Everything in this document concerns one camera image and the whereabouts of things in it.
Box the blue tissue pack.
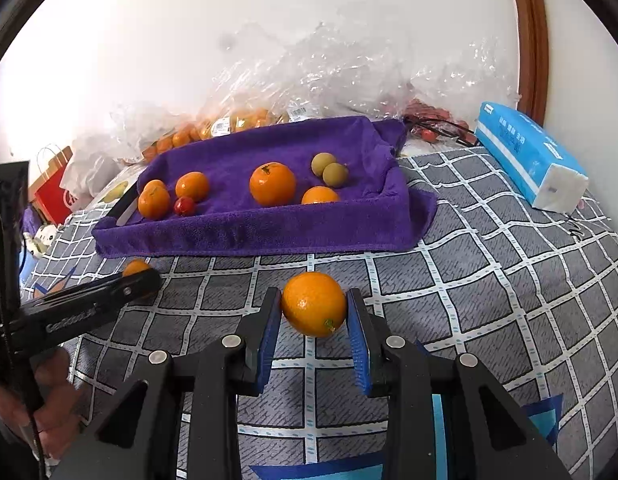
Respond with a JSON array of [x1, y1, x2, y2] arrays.
[[475, 101, 590, 212]]

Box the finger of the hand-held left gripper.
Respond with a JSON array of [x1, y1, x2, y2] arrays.
[[19, 269, 163, 318]]

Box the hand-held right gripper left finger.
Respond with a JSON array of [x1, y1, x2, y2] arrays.
[[49, 287, 283, 480]]

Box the white plastic bag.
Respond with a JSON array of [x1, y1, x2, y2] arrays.
[[64, 152, 122, 201]]

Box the black tray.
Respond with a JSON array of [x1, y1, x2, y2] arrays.
[[109, 180, 140, 227]]

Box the red paper bag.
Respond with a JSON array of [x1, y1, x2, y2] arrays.
[[29, 144, 78, 226]]

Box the brown paper bag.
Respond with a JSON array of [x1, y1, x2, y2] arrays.
[[49, 146, 74, 173]]

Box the grey plaid star blanket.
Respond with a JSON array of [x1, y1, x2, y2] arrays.
[[19, 142, 618, 480]]

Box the purple towel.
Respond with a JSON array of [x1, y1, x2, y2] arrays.
[[91, 115, 438, 258]]

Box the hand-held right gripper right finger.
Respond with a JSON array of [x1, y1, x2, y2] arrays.
[[345, 287, 572, 480]]

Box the large orange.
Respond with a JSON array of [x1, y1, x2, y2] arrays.
[[249, 162, 297, 207]]

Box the clear bag of tangerines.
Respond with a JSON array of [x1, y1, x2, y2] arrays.
[[109, 102, 204, 163]]

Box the crumpled clear plastic wrap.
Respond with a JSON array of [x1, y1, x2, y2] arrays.
[[209, 5, 414, 126]]

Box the oval orange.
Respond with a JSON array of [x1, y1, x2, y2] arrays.
[[281, 271, 348, 338]]

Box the person's left hand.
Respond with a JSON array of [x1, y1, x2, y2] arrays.
[[0, 347, 87, 461]]

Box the brown wooden door frame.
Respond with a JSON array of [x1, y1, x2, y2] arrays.
[[506, 0, 550, 128]]

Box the white spotted soft toy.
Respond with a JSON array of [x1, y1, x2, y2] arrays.
[[24, 222, 60, 261]]

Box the clear bag of red fruits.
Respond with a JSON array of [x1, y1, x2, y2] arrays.
[[389, 35, 520, 143]]

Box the white fruit print mat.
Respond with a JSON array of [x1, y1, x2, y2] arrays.
[[74, 167, 140, 213]]

